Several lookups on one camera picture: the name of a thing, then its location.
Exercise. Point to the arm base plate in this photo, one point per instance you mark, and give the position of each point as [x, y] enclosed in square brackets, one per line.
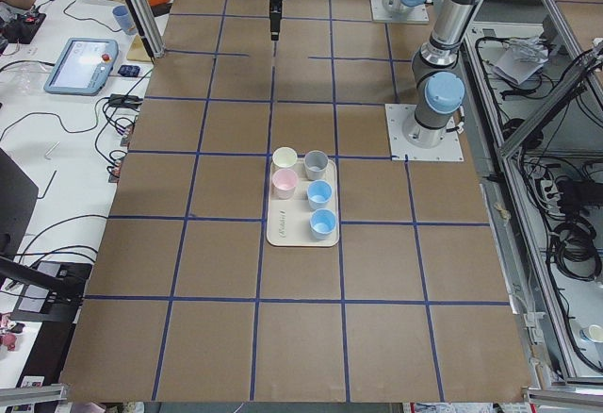
[409, 141]
[410, 12]

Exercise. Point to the light blue plastic cup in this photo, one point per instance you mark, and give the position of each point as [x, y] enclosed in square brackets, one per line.
[319, 194]

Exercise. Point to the cream plastic cup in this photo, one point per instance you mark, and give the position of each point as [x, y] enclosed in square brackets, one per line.
[284, 157]

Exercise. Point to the outer light blue cup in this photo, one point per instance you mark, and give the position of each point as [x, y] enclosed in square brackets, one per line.
[323, 223]

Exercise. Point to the blue teach pendant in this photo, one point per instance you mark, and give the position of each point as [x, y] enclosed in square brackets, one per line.
[83, 67]

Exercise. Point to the blue cup on desk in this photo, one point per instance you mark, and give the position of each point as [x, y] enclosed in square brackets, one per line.
[124, 20]

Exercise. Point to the grey plastic cup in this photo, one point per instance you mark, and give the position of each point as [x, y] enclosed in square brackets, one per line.
[315, 164]

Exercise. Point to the pink plastic cup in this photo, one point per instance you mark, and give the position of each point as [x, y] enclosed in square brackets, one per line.
[285, 182]

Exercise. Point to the wooden mug stand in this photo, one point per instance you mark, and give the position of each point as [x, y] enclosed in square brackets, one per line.
[138, 51]

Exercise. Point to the aluminium frame post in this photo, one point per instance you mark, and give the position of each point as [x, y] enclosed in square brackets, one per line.
[143, 18]

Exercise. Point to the beige serving tray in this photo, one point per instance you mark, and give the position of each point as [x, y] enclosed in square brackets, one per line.
[289, 220]

